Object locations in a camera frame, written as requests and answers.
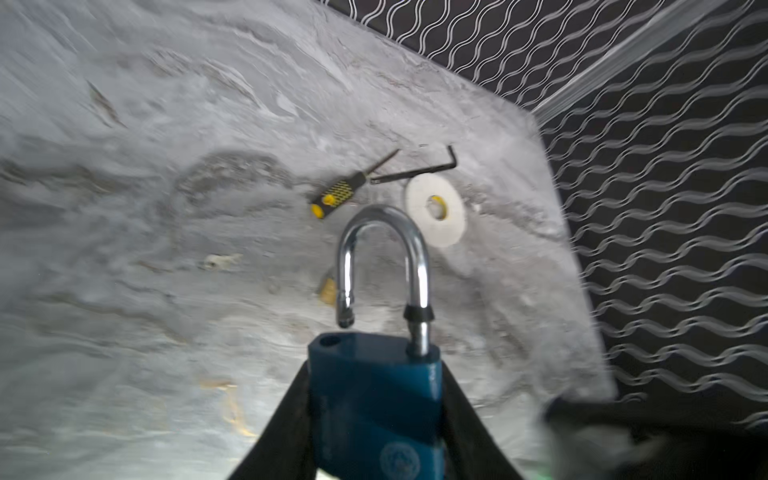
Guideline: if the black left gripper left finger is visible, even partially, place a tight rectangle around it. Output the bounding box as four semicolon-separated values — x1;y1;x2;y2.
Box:
229;361;317;480

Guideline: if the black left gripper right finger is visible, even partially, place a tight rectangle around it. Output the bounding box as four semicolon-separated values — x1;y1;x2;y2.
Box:
441;362;522;480

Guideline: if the blue padlock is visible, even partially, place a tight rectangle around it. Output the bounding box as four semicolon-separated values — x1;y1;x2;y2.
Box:
307;205;445;479

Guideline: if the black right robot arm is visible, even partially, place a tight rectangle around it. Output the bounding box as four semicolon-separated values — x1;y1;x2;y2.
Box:
543;397;767;479

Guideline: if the black hex key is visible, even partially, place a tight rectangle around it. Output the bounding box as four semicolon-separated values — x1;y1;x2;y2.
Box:
369;145;458;185

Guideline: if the small brass padlock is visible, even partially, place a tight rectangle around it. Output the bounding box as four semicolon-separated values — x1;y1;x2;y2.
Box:
316;271;337;307

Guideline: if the white tape roll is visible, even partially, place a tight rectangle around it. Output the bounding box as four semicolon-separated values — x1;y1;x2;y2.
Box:
404;174;467;248

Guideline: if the yellow black screwdriver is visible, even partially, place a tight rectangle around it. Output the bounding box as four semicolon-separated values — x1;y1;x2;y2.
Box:
310;149;399;219

